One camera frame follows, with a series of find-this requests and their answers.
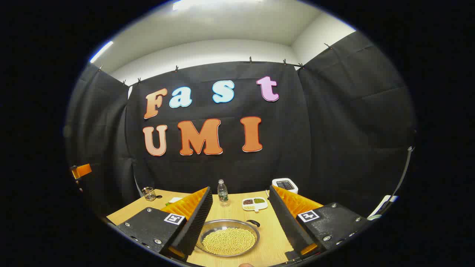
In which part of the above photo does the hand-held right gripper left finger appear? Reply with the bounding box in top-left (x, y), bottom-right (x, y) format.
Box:
top-left (115, 187), bottom-right (214, 262)

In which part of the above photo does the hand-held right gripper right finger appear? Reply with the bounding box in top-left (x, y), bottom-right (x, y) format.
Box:
top-left (268, 185), bottom-right (371, 262)

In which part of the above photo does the steel pot with black handle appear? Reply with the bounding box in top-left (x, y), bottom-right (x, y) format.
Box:
top-left (196, 219), bottom-right (261, 257)

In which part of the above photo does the white divided dish with beans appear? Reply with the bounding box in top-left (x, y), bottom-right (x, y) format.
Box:
top-left (242, 197), bottom-right (268, 212)

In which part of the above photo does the pile of soybeans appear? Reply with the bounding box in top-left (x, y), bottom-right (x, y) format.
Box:
top-left (202, 228), bottom-right (256, 256)

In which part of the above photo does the clear plastic water bottle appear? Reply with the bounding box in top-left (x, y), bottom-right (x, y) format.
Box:
top-left (217, 179), bottom-right (229, 207)

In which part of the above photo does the white toaster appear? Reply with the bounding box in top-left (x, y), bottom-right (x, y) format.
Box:
top-left (272, 178), bottom-right (299, 194)

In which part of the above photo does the black backdrop cloth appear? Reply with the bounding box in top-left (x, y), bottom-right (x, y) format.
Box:
top-left (64, 32), bottom-right (417, 223)

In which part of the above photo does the ceiling light strip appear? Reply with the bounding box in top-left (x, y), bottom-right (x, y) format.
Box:
top-left (173, 0), bottom-right (262, 10)

